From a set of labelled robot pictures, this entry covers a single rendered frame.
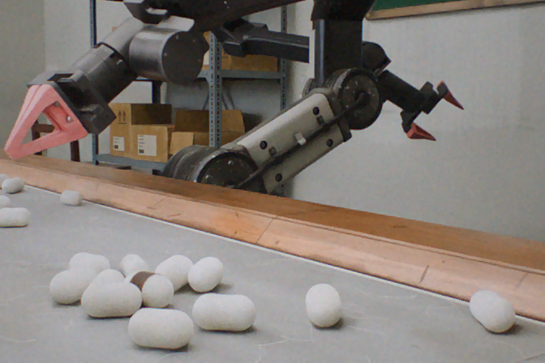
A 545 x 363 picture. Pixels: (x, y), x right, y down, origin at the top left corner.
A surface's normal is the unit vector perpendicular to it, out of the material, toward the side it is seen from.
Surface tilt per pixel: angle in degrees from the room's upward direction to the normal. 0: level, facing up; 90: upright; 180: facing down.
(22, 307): 0
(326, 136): 89
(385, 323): 0
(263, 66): 91
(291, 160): 90
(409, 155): 90
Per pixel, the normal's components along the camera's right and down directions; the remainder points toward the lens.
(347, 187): -0.74, 0.06
